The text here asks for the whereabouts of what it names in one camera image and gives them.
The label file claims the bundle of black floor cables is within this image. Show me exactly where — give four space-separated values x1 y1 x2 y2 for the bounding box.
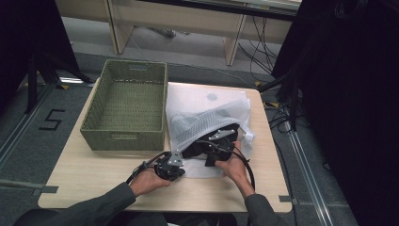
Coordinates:
237 15 280 83

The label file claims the person's right hand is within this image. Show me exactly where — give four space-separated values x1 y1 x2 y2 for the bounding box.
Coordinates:
215 140 256 198

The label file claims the metal floor rail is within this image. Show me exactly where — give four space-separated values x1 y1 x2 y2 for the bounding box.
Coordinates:
285 127 334 226
0 84 58 170

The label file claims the green woven basket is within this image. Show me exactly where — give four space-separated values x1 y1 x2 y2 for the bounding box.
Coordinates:
79 58 168 152

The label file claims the light wooden desk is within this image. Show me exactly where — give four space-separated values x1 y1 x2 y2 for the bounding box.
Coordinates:
55 0 303 67

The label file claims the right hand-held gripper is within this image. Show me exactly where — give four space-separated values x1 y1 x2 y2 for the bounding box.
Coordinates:
195 128 240 168

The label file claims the person's left hand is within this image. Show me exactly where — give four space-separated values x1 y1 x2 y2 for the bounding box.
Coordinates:
129 165 173 198

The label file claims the black garment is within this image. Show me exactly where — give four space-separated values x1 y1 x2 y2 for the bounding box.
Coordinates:
182 122 241 159

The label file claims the black metal stand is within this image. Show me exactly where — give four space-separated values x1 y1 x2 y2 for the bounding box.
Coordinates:
24 50 96 115
257 67 304 132

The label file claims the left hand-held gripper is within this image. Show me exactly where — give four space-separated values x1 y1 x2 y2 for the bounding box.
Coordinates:
153 151 186 182

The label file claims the grey power strip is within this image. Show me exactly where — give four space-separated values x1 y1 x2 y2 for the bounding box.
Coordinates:
149 27 191 40

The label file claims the black curtain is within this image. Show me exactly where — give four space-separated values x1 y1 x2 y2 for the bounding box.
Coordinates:
271 0 399 226
0 0 81 109

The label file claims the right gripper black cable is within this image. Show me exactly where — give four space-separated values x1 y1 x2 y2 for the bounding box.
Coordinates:
196 138 256 191

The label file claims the white mesh laundry bag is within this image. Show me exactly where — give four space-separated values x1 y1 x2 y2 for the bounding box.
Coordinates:
165 82 257 179

